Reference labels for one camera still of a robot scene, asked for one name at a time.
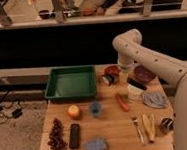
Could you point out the green plastic tray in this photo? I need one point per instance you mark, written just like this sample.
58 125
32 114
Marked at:
71 83

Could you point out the red bowl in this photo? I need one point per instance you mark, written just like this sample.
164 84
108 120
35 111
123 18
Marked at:
114 70

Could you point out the crumpled blue grey cloth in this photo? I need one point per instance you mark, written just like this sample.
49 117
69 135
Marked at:
154 100

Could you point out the metal can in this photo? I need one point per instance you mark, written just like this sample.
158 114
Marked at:
167 125

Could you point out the black power adapter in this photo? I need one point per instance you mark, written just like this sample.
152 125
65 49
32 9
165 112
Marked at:
16 113

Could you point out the small blue cup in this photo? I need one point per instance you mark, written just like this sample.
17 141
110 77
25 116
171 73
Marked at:
95 109

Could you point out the black remote control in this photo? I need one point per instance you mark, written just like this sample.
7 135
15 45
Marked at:
74 136

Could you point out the bunch of dark grapes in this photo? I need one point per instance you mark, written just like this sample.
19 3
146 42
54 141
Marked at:
55 136

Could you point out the blue sponge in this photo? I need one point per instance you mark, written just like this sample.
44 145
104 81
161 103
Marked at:
95 144

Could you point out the purple bowl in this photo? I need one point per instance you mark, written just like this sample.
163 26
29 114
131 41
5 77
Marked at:
143 75

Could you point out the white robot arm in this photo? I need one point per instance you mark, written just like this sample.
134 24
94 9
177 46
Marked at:
173 71

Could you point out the yellow orange apple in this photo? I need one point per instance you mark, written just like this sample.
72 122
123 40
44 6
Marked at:
74 112

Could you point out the orange carrot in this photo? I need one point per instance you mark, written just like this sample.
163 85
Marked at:
124 106

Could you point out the wooden board table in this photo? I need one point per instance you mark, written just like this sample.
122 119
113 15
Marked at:
113 124

